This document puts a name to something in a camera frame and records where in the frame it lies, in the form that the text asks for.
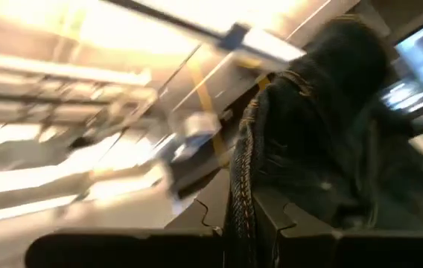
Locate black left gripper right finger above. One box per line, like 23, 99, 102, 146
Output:
252, 185, 423, 268

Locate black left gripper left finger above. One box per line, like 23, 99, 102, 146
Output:
25, 169, 231, 268

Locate dark jeans with stitching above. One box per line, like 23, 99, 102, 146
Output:
222, 14, 423, 268

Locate yellow hanging cable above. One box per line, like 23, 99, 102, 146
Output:
187, 55, 231, 167

